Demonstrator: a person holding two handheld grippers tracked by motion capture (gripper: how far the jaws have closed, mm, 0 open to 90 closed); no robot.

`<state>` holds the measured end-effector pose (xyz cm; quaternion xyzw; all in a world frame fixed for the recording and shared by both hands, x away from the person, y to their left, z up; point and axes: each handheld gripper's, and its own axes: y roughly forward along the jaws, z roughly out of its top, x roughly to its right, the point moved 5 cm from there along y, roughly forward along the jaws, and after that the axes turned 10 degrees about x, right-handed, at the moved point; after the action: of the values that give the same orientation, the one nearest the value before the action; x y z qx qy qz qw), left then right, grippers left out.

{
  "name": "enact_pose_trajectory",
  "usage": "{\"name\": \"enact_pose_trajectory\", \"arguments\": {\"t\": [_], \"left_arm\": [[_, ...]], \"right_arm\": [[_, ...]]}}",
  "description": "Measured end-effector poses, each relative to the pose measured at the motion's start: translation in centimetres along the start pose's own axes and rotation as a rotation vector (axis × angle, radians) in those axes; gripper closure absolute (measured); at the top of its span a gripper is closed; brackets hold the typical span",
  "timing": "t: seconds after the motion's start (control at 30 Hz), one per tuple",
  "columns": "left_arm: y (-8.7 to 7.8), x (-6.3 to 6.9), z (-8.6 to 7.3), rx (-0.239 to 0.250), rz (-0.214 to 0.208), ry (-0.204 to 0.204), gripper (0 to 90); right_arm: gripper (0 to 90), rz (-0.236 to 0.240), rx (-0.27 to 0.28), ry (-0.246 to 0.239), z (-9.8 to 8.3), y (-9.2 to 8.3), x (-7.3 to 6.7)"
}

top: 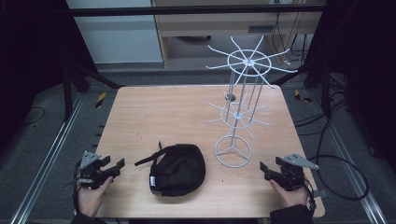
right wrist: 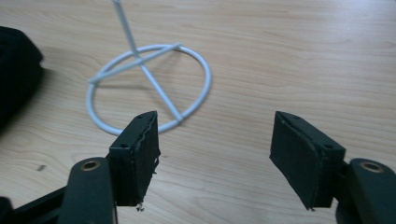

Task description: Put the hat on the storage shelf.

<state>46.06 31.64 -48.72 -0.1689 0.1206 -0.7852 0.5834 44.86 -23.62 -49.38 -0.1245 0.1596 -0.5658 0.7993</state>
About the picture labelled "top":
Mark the black metal stand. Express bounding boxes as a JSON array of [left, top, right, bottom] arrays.
[[271, 60, 332, 119], [61, 54, 123, 123]]

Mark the grey table corner bracket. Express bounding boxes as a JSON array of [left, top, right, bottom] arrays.
[[312, 189, 330, 199]]

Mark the thin black floor cable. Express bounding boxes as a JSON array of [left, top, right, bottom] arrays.
[[19, 105, 47, 127]]

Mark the long black looped cable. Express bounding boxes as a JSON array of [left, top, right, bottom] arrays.
[[315, 116, 371, 202]]

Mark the white cabinet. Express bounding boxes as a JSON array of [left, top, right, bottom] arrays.
[[65, 0, 164, 65]]

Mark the dark curtain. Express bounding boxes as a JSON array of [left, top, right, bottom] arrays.
[[306, 0, 396, 174], [0, 0, 98, 157]]

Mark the bundle of hanging black cables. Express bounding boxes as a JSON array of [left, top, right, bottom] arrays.
[[270, 0, 312, 67]]

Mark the black yellow striped tape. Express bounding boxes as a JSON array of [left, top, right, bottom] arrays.
[[293, 89, 313, 104], [94, 91, 107, 109]]

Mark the person's right hand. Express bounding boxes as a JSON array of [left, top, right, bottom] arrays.
[[268, 178, 310, 209]]

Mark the white wire rack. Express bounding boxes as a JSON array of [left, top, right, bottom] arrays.
[[205, 35, 299, 169]]

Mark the person's left hand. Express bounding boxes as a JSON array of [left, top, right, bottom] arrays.
[[77, 175, 115, 219]]

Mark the left hand-held gripper cable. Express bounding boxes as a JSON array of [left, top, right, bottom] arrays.
[[72, 160, 82, 217]]

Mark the right hand-held gripper cable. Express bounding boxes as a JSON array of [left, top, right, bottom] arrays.
[[302, 175, 318, 217]]

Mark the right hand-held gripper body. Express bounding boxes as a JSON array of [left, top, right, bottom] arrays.
[[273, 152, 320, 192]]

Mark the black cap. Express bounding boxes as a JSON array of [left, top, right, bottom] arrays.
[[134, 141, 206, 198]]

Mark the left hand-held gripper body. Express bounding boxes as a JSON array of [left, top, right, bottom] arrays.
[[77, 150, 113, 190]]

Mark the black horizontal frame bar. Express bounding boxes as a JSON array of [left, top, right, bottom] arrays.
[[67, 4, 327, 18]]

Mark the aluminium floor rail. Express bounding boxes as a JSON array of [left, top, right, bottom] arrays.
[[309, 89, 389, 224], [8, 92, 86, 224]]

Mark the hand-held gripper cable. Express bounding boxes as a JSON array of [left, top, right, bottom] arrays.
[[302, 175, 318, 217], [72, 160, 82, 217]]

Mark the light wooden desk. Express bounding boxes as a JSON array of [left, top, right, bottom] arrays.
[[150, 0, 328, 69]]

